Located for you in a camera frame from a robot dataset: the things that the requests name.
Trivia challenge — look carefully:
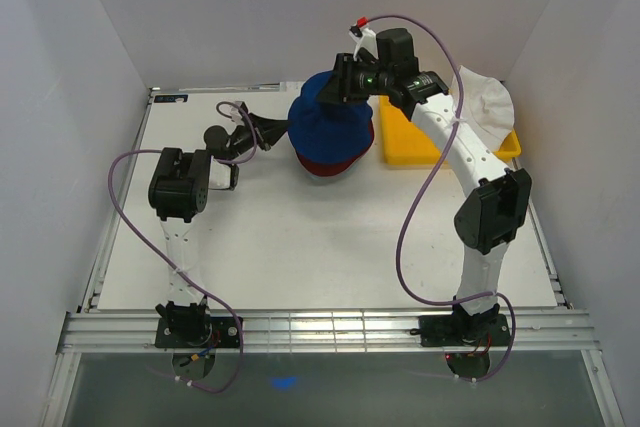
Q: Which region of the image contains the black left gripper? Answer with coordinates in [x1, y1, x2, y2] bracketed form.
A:
[226, 112, 293, 161]

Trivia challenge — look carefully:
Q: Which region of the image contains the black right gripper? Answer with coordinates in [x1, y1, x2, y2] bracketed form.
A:
[314, 53, 393, 105]

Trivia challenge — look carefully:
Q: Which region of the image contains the blue bucket hat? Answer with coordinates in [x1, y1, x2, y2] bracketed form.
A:
[287, 71, 373, 163]

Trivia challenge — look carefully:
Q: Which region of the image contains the maroon bucket hat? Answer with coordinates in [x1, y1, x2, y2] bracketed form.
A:
[295, 121, 375, 178]

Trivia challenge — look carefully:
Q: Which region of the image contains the white bucket hat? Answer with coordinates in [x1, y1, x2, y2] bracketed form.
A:
[458, 66, 515, 152]

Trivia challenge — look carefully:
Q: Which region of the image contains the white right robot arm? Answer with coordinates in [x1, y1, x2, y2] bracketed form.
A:
[317, 25, 532, 344]

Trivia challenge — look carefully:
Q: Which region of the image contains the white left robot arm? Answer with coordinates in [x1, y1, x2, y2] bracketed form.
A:
[148, 111, 289, 307]

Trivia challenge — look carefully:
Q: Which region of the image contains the yellow plastic tray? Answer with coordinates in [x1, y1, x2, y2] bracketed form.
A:
[377, 94, 522, 167]

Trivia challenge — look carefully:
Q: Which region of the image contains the blue label sticker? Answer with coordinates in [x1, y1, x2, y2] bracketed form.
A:
[153, 94, 189, 103]

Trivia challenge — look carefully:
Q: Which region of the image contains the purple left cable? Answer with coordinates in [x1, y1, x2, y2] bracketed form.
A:
[107, 100, 260, 394]

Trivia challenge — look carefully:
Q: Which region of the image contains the purple cable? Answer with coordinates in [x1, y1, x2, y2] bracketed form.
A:
[107, 100, 260, 394]
[357, 14, 516, 384]

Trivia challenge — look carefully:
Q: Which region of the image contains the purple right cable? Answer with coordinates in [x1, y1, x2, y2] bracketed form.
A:
[357, 14, 516, 384]

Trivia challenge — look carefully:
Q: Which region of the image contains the aluminium frame rail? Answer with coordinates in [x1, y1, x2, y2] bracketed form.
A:
[58, 308, 600, 354]

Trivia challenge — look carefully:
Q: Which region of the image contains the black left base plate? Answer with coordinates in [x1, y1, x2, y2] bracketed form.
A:
[153, 316, 240, 349]

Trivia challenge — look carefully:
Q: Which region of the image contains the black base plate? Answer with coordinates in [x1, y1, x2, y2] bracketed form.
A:
[409, 314, 511, 347]
[153, 316, 240, 349]

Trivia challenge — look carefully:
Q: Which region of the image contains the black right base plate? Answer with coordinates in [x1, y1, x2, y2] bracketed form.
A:
[409, 314, 511, 347]

